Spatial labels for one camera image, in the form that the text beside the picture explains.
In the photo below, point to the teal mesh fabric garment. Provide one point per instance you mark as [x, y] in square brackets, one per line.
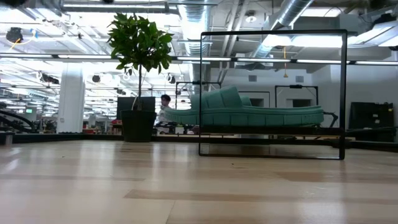
[264, 118]

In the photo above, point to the person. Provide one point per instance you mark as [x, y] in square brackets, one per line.
[164, 107]

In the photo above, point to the green potted plant black pot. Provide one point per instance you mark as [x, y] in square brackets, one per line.
[138, 127]

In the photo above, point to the long ceiling light strip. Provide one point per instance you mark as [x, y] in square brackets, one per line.
[264, 59]
[46, 56]

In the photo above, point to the white square column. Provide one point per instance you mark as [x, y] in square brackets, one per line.
[70, 99]

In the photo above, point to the black cabinet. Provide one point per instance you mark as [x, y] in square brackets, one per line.
[371, 115]

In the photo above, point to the black ceiling-hung device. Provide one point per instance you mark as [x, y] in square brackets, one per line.
[14, 34]

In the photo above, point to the silver ventilation duct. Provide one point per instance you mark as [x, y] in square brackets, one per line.
[289, 12]
[194, 28]

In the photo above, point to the wooden shelf black metal frame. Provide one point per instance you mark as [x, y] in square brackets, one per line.
[343, 93]

